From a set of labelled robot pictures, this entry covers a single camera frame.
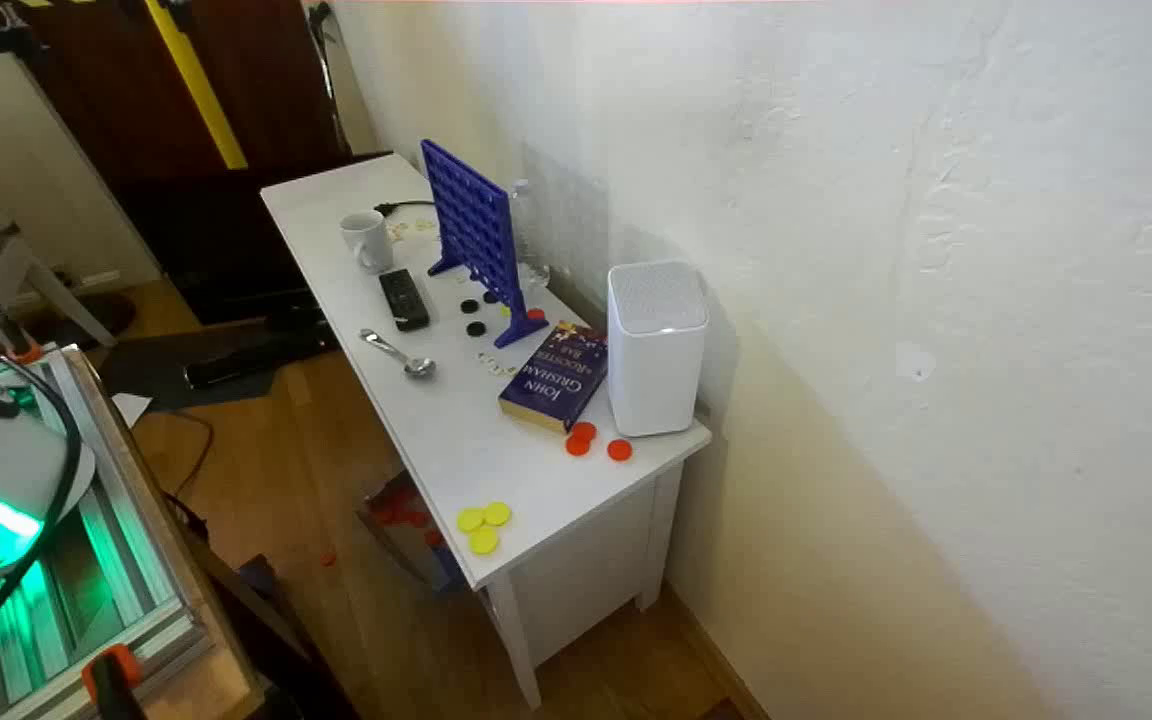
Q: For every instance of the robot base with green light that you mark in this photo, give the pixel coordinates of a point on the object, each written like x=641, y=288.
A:
x=1, y=466

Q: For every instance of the red game chip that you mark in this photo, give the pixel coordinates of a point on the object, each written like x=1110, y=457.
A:
x=538, y=317
x=581, y=442
x=620, y=449

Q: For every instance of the black game chip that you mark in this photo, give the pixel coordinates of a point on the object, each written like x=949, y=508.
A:
x=469, y=304
x=474, y=325

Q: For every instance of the blue gameboard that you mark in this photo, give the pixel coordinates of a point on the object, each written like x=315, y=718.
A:
x=469, y=222

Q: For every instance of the purple book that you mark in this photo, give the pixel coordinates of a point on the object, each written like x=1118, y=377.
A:
x=559, y=377

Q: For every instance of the white plastic container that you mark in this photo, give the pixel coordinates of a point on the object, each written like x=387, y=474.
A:
x=657, y=361

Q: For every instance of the white side table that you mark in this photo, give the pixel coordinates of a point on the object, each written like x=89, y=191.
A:
x=469, y=442

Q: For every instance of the metal spoon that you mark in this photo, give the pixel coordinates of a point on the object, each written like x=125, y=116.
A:
x=417, y=365

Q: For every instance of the black remote control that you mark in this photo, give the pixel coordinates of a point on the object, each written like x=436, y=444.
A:
x=406, y=299

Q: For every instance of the white mug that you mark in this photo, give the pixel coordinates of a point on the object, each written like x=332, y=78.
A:
x=368, y=242

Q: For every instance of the colourful cardboard box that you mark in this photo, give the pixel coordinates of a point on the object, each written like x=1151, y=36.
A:
x=402, y=525

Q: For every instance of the black flat floor stand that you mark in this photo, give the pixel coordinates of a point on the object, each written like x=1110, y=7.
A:
x=200, y=365

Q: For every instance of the yellow pole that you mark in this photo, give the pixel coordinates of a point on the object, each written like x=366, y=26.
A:
x=197, y=85

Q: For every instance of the dark wooden cabinet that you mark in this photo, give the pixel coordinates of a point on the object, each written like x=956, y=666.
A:
x=110, y=94

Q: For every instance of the orange black clamp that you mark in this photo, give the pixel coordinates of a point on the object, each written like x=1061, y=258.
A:
x=117, y=683

